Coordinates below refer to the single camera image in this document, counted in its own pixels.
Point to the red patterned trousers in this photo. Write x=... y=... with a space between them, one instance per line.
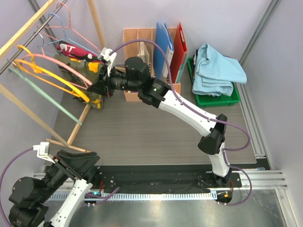
x=75 y=52

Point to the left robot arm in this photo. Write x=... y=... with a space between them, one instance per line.
x=29 y=194

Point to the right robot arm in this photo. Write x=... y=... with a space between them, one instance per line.
x=160 y=95

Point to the metal rack rail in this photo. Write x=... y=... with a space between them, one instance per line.
x=13 y=15

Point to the colourful patterned trousers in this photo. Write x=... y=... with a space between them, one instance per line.
x=196 y=61

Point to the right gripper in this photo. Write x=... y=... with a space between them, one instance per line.
x=103 y=86

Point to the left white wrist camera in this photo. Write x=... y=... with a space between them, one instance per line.
x=42 y=151

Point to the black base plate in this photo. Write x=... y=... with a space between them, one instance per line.
x=171 y=179

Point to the red folder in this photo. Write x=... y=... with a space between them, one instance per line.
x=179 y=56

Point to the wooden clothes rack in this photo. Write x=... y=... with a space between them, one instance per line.
x=15 y=39

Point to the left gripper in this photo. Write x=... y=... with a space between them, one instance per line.
x=75 y=165

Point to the wooden block book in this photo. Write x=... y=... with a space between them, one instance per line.
x=143 y=53

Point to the olive yellow patterned trousers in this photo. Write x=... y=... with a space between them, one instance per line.
x=89 y=70

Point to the yellow hanger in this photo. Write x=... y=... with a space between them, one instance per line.
x=32 y=69

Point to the blue folder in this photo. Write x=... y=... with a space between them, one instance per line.
x=164 y=41

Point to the pink wire hanger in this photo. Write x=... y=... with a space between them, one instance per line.
x=60 y=4

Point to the aluminium frame post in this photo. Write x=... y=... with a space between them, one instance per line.
x=259 y=29

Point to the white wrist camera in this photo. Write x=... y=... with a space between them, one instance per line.
x=107 y=56
x=42 y=151

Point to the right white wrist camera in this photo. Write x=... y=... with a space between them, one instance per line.
x=107 y=56

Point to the green plastic tray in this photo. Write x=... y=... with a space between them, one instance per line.
x=204 y=101

